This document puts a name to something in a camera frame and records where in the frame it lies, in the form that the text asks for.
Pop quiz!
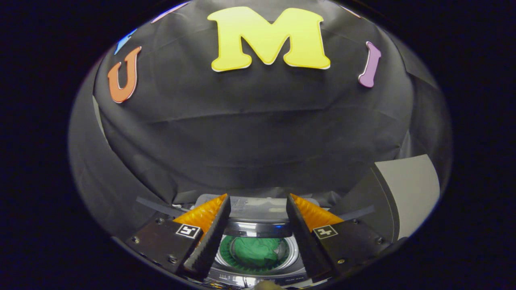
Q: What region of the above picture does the green polo shirt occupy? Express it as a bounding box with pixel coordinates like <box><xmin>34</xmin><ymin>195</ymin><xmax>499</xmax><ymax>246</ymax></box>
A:
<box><xmin>233</xmin><ymin>237</ymin><xmax>283</xmax><ymax>269</ymax></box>

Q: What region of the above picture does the black backdrop cloth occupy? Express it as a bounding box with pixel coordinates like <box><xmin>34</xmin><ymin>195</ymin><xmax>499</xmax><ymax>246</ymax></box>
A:
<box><xmin>69</xmin><ymin>0</ymin><xmax>452</xmax><ymax>242</ymax></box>

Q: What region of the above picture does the beige cabinet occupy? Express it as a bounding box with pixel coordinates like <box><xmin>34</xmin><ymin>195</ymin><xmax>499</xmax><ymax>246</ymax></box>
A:
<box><xmin>335</xmin><ymin>154</ymin><xmax>441</xmax><ymax>243</ymax></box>

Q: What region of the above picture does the grey washing machine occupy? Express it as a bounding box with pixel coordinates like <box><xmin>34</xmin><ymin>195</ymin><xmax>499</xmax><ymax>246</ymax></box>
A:
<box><xmin>193</xmin><ymin>193</ymin><xmax>335</xmax><ymax>289</ymax></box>

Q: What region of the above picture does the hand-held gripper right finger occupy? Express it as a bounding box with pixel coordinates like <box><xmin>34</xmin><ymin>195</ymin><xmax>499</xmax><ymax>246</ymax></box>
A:
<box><xmin>286</xmin><ymin>193</ymin><xmax>391</xmax><ymax>282</ymax></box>

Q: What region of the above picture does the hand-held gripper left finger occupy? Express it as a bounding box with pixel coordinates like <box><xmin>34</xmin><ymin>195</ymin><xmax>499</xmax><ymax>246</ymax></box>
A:
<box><xmin>126</xmin><ymin>193</ymin><xmax>231</xmax><ymax>281</ymax></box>

